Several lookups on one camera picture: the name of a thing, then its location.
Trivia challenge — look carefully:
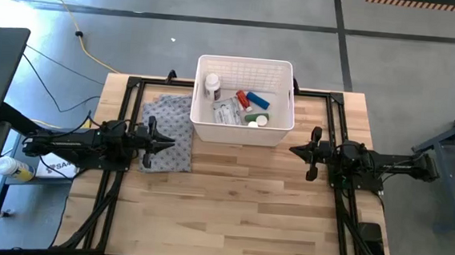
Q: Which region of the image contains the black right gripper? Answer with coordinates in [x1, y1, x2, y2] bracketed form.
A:
[287, 125, 347, 184]

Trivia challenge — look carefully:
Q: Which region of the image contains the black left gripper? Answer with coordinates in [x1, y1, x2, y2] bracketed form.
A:
[130, 115, 178, 172]

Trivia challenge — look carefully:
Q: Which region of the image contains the green block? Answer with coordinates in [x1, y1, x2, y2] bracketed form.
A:
[243, 111, 271, 125]

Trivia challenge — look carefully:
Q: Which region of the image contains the blue rectangular block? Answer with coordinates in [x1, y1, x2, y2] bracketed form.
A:
[244, 91, 272, 111]

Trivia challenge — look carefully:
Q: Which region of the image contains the white printed gauze packet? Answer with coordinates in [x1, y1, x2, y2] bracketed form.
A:
[211, 96, 245, 127]

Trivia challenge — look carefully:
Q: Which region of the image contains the large white-capped bottle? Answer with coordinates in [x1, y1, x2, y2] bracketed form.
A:
[203, 72, 223, 103]

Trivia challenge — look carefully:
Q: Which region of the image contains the red medicine bottle white cap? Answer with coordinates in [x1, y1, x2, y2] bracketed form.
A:
[234, 89, 255, 113]

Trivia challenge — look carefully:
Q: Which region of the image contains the white plastic basket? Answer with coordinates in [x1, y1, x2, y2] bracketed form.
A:
[188, 53, 300, 149]

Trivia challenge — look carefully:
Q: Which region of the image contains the grey patterned cloth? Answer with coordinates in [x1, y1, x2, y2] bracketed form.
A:
[138, 91, 198, 177]

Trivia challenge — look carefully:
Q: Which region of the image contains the white cardboard box with logo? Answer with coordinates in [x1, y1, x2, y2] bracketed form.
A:
[34, 152, 80, 181]

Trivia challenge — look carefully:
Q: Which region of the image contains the black phone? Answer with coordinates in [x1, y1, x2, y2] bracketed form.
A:
[355, 221, 389, 255]

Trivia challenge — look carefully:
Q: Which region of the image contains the white and yellow bottle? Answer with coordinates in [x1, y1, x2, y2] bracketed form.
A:
[0, 155, 37, 183]

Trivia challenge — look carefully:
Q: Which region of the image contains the black diagonal bar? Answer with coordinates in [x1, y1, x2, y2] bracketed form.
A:
[0, 101, 39, 133]

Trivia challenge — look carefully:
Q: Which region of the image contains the orange black striped strip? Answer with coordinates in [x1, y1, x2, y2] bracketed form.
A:
[363, 0, 455, 14]

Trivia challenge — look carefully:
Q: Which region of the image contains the black aluminium table frame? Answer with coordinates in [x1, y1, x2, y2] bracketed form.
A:
[51, 71, 402, 255]

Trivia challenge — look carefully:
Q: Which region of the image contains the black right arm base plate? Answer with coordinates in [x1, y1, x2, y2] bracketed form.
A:
[326, 156, 388, 194]

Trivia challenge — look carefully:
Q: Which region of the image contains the yellow floor cable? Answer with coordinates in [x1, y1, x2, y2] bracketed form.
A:
[29, 0, 126, 75]

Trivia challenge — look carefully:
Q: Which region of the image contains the looping black floor cable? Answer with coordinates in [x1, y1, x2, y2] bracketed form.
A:
[18, 52, 104, 116]

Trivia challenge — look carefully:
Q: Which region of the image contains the long black floor cable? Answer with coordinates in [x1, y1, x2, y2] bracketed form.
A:
[0, 18, 109, 86]

